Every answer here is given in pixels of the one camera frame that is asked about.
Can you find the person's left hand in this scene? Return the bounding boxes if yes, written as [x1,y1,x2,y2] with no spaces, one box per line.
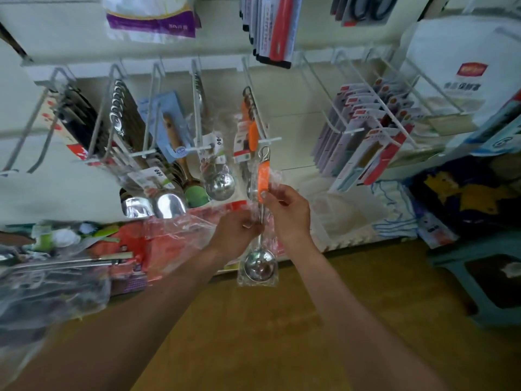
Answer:
[205,207,265,261]

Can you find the person's right hand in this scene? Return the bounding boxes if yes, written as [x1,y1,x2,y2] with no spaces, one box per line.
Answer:
[264,185,314,253]

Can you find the steel spatula with label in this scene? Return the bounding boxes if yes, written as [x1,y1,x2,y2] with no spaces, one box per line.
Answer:
[130,167,188,220]

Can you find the blue card utensil packet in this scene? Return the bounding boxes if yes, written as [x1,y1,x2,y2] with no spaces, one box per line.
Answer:
[137,92,196,163]

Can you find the person's right forearm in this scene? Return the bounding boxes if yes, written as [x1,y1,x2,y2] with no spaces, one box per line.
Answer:
[289,240,449,391]

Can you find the person's left forearm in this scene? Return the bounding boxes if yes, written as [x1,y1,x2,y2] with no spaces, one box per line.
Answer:
[4,244,237,391]

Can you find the hanging steel ladle packets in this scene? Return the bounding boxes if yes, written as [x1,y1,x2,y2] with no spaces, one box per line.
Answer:
[191,73,239,202]

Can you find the red plastic wrapped packets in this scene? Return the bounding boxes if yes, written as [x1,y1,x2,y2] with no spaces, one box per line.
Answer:
[85,209,245,290]

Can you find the row of scissors packets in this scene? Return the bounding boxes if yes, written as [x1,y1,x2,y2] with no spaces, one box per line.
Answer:
[312,81,424,192]

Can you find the blue white cloth packet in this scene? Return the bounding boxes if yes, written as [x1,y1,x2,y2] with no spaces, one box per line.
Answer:
[366,181,461,249]

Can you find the large steel strainer ladle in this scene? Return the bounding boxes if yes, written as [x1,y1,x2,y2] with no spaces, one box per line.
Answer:
[0,252,135,269]

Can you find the yellow purple packet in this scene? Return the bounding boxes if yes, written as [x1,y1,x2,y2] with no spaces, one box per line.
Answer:
[407,159,521,220]

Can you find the row of hanging flat packets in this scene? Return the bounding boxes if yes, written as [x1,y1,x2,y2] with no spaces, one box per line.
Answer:
[238,0,304,70]

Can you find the hanging black tool packets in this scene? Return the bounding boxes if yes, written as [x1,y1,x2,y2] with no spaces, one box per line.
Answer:
[45,85,107,168]

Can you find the teal plastic stool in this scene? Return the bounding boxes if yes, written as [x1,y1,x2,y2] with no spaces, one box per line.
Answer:
[427,230,521,326]

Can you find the pile of plastic wrapped utensils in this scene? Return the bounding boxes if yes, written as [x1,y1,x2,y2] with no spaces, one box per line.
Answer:
[0,224,135,363]

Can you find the black scissors grey card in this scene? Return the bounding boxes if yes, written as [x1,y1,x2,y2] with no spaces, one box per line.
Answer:
[329,0,400,28]

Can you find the white bag red label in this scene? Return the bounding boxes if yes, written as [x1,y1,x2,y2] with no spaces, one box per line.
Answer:
[399,16,521,127]

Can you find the dark wooden spatula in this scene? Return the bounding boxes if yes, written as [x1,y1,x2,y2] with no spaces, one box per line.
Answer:
[0,232,34,248]

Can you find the blue red printed box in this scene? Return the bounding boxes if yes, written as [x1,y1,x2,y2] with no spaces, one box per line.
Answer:
[468,89,521,158]

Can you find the white purple bag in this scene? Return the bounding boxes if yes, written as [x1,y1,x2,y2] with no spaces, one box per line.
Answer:
[101,0,202,44]

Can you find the black wall divider strip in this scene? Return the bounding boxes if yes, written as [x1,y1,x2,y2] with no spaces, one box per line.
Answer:
[0,20,34,66]

